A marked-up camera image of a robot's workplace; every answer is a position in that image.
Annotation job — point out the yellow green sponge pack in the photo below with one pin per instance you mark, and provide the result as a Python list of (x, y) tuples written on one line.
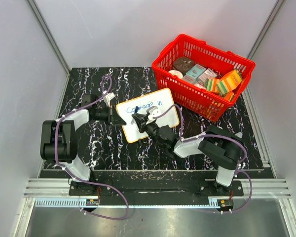
[(212, 85)]

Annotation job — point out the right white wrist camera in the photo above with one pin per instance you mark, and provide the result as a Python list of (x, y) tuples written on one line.
[(152, 113)]

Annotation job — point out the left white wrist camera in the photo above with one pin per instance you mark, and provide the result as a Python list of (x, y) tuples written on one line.
[(108, 97)]

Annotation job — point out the aluminium frame rail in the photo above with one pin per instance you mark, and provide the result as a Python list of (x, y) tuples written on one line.
[(59, 193)]

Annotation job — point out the teal small carton box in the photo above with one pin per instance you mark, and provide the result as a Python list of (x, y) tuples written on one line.
[(196, 71)]

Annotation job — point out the red plastic shopping basket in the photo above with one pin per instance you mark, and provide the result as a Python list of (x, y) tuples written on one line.
[(187, 91)]

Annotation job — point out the brown chocolate muffin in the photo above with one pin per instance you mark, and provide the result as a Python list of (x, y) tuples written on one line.
[(183, 64)]

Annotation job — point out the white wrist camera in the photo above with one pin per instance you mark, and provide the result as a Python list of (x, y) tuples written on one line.
[(108, 97), (152, 113)]

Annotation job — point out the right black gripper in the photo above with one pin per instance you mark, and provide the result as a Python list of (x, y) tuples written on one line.
[(140, 119)]

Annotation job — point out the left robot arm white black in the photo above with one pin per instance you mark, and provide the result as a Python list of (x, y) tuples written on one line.
[(58, 137)]

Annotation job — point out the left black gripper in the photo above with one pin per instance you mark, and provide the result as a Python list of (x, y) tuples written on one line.
[(116, 119)]

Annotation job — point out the pink white carton box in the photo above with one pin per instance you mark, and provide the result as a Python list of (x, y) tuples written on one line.
[(208, 74)]

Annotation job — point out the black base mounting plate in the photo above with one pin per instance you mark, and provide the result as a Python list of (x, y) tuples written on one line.
[(200, 183)]

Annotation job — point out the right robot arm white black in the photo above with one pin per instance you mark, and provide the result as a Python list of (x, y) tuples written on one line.
[(221, 146)]

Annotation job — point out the orange sponge pack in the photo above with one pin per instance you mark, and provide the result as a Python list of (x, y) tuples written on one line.
[(231, 80)]

